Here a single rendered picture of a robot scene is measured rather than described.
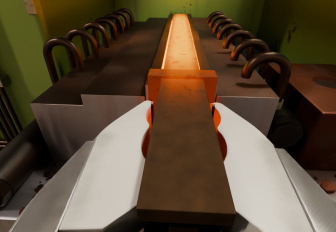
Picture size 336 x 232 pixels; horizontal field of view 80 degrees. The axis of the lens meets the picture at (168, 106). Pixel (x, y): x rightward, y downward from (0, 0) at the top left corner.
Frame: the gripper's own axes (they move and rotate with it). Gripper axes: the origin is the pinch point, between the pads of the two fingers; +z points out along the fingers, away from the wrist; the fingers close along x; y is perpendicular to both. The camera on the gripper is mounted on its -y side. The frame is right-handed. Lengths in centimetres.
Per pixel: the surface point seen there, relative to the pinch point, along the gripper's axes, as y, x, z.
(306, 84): 2.1, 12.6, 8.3
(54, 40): -1.7, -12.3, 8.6
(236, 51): -0.7, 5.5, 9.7
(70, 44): -1.3, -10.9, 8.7
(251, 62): -1.1, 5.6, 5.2
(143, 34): 1.1, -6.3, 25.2
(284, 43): 4.4, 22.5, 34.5
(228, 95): 0.9, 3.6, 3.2
